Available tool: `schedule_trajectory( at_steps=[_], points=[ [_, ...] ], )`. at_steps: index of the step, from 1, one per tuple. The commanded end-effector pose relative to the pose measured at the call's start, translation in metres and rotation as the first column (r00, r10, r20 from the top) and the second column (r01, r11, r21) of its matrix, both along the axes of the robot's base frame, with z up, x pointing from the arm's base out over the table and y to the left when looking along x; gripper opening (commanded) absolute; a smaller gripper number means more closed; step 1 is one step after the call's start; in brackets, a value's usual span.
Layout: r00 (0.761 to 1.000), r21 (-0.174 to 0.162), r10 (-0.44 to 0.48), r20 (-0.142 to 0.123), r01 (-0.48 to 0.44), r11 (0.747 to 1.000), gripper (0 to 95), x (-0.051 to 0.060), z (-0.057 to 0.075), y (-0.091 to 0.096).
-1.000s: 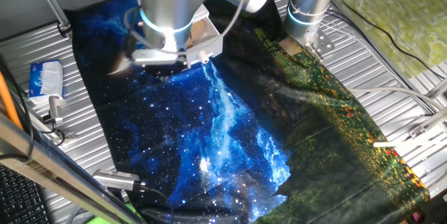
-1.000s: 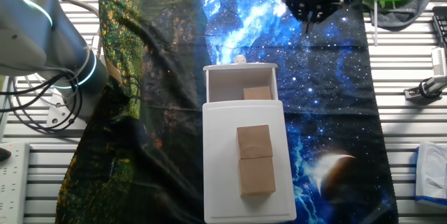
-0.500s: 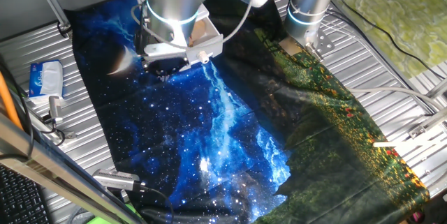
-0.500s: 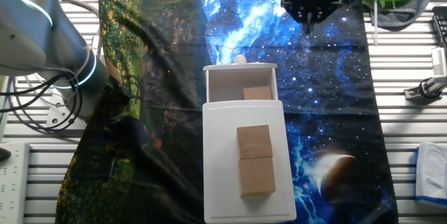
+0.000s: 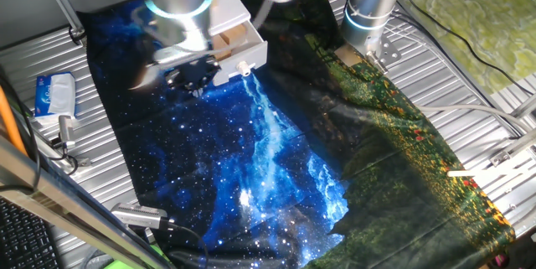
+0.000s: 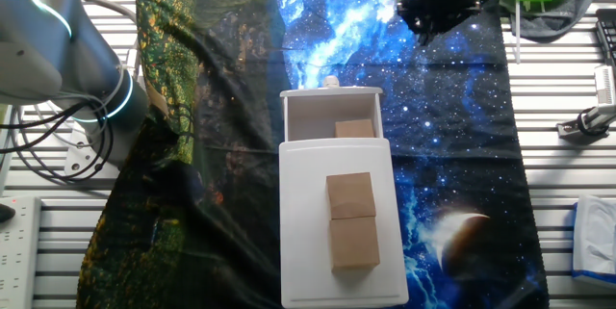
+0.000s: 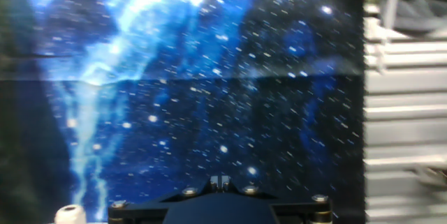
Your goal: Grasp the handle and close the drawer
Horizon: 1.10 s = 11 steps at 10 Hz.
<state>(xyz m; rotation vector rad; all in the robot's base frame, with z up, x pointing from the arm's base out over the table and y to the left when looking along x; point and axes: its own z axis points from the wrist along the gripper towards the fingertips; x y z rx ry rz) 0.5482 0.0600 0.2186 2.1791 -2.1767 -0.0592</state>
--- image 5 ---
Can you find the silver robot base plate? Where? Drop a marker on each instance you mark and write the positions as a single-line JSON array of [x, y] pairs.
[[387, 51]]

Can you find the brown cardboard piece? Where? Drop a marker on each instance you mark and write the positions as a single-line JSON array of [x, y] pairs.
[[347, 55]]

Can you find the small pink object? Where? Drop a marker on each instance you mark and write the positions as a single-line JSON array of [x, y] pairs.
[[500, 260]]

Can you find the galaxy and forest printed cloth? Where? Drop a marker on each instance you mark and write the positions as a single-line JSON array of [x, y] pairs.
[[251, 156]]

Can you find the green plastic part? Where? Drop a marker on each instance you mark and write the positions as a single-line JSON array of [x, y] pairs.
[[125, 264]]

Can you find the green patterned mat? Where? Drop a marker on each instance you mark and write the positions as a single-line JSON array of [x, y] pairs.
[[481, 22]]

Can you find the aluminium frame bar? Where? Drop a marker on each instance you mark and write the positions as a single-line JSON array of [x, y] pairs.
[[63, 202]]

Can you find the blue white tissue pack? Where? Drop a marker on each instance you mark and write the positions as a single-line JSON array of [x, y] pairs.
[[54, 95]]

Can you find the silver depth camera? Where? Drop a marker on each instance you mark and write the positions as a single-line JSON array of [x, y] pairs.
[[66, 128], [138, 215]]

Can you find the wooden block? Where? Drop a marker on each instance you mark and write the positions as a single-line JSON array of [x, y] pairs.
[[228, 38]]

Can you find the white drawer with knob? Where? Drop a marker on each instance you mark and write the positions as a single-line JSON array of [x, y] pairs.
[[247, 53]]

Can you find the metal camera stand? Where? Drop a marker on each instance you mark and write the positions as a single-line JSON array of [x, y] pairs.
[[46, 145]]

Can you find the black keyboard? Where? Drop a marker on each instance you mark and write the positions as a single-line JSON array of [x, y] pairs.
[[25, 239]]

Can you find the orange pole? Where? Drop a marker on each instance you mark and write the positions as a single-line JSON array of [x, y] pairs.
[[8, 122]]

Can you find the aluminium bracket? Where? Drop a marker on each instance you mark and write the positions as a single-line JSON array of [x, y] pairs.
[[515, 143]]

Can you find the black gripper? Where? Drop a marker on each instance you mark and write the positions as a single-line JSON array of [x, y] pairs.
[[192, 67]]

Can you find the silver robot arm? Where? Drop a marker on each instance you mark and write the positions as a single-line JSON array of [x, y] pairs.
[[372, 9]]

